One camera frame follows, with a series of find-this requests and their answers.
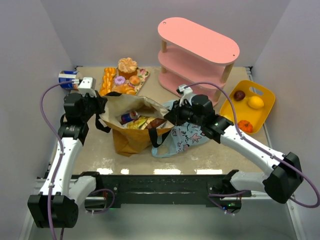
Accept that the small round bun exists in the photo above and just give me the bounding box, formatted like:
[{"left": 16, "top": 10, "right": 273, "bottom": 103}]
[{"left": 129, "top": 75, "right": 140, "bottom": 86}]

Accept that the brown paper tote bag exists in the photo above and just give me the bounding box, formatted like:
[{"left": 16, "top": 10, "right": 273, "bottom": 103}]
[{"left": 99, "top": 92, "right": 174, "bottom": 157}]

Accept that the twisted orange bread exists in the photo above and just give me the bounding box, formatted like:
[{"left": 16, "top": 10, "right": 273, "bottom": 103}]
[{"left": 99, "top": 67, "right": 117, "bottom": 96}]

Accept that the purple frosted donut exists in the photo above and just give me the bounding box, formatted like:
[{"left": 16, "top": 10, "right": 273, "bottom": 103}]
[{"left": 114, "top": 75, "right": 126, "bottom": 86}]

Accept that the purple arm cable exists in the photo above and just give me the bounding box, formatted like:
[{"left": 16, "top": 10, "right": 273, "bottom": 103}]
[
  {"left": 39, "top": 80, "right": 81, "bottom": 240},
  {"left": 177, "top": 82, "right": 320, "bottom": 208}
]

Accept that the yellow lemon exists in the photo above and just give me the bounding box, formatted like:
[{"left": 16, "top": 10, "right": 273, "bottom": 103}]
[{"left": 247, "top": 96, "right": 265, "bottom": 110}]

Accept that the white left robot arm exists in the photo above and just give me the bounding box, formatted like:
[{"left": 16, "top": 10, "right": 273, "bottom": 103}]
[{"left": 27, "top": 91, "right": 107, "bottom": 228}]

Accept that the glazed cruller donut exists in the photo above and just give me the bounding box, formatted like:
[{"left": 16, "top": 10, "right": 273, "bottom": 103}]
[{"left": 112, "top": 84, "right": 136, "bottom": 96}]

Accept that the blue printed plastic bag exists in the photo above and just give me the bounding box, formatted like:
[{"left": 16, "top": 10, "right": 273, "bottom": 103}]
[{"left": 151, "top": 99, "right": 213, "bottom": 159}]

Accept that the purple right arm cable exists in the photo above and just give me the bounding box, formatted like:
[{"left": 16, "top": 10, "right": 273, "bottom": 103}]
[{"left": 177, "top": 82, "right": 320, "bottom": 208}]

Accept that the dark red fruit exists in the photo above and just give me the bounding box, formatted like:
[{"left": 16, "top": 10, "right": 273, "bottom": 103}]
[{"left": 233, "top": 90, "right": 246, "bottom": 102}]

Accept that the pink three-tier shelf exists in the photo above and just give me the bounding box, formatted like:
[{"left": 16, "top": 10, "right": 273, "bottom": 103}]
[{"left": 157, "top": 17, "right": 240, "bottom": 105}]

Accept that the brown chips bag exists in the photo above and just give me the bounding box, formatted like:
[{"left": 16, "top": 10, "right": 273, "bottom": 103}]
[{"left": 126, "top": 116, "right": 166, "bottom": 130}]

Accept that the silver drink can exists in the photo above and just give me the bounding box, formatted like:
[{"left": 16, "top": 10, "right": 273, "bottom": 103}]
[{"left": 120, "top": 110, "right": 139, "bottom": 125}]

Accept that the small orange pumpkin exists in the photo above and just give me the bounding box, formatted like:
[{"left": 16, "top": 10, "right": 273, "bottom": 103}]
[{"left": 237, "top": 120, "right": 253, "bottom": 133}]

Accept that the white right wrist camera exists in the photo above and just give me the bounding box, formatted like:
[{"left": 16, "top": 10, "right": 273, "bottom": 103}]
[{"left": 176, "top": 84, "right": 194, "bottom": 107}]

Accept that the black table front frame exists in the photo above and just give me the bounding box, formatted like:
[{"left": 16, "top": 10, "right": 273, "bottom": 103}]
[{"left": 69, "top": 171, "right": 252, "bottom": 210}]

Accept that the orange frosted cupcake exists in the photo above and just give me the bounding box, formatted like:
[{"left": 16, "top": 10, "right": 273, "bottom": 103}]
[{"left": 117, "top": 57, "right": 138, "bottom": 80}]

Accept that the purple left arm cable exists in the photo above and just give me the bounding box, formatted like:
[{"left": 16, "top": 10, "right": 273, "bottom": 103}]
[{"left": 39, "top": 80, "right": 81, "bottom": 240}]

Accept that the floral rectangular tray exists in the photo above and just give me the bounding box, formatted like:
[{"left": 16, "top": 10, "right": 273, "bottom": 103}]
[{"left": 113, "top": 68, "right": 150, "bottom": 94}]

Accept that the yellow plastic basket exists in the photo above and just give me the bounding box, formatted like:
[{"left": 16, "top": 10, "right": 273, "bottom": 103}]
[{"left": 220, "top": 80, "right": 276, "bottom": 135}]

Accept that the blue white carton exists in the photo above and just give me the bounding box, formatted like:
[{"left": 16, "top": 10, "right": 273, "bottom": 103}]
[{"left": 58, "top": 70, "right": 83, "bottom": 90}]

